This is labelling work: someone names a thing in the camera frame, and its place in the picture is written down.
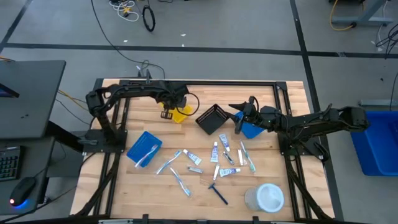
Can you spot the blue plastic basket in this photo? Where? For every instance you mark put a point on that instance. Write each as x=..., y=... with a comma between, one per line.
x=140, y=144
x=252, y=130

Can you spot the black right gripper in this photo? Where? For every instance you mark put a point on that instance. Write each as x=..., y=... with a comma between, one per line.
x=255, y=115

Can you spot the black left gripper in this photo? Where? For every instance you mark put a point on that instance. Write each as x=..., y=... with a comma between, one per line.
x=174, y=95

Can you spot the small grey toothpaste tube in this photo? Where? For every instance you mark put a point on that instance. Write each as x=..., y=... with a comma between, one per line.
x=195, y=170

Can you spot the grey lower desk surface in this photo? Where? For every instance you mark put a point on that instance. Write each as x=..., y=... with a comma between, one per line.
x=34, y=161

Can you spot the dark disposable razor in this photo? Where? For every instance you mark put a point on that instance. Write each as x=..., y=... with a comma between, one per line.
x=219, y=195

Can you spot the black plastic basket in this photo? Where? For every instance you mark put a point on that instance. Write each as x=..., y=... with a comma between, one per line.
x=211, y=119

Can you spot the grey metal stand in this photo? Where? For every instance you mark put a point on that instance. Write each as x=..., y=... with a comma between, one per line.
x=363, y=20

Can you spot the grey metal bar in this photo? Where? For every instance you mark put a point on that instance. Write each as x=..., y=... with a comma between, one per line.
x=379, y=103

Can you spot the small white toothpaste tube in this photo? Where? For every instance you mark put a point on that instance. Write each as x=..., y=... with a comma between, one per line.
x=216, y=172

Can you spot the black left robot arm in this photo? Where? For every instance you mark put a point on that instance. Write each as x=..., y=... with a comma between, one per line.
x=130, y=88

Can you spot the black desk top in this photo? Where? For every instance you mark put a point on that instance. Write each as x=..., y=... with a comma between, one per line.
x=31, y=99

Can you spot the yellow plastic basket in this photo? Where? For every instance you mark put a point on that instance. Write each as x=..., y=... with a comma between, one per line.
x=183, y=113

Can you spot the green wrapped toothbrush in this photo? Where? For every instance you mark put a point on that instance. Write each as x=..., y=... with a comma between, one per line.
x=247, y=157

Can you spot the dark display screen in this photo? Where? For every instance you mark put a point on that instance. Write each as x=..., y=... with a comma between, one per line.
x=7, y=91

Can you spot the black computer mouse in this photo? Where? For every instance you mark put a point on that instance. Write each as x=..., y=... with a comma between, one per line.
x=22, y=189

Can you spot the small blue tube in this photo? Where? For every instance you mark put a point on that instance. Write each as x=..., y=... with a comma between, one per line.
x=228, y=158

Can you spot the clear jar with white lid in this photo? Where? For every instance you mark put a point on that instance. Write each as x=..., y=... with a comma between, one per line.
x=270, y=198

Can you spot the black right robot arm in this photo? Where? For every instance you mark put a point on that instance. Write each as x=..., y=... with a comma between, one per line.
x=311, y=119

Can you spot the black frame strut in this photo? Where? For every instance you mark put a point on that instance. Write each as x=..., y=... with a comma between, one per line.
x=303, y=186
x=104, y=183

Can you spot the blue toothbrush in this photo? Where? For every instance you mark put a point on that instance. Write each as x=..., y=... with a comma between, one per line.
x=168, y=162
x=180, y=182

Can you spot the large blue plastic bin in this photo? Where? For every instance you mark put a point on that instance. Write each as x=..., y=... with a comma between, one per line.
x=376, y=146

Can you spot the small white wrapped tube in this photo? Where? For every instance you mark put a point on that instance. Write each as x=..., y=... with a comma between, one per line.
x=240, y=157

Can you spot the black backlit keyboard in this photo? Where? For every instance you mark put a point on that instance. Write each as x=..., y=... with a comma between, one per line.
x=9, y=163

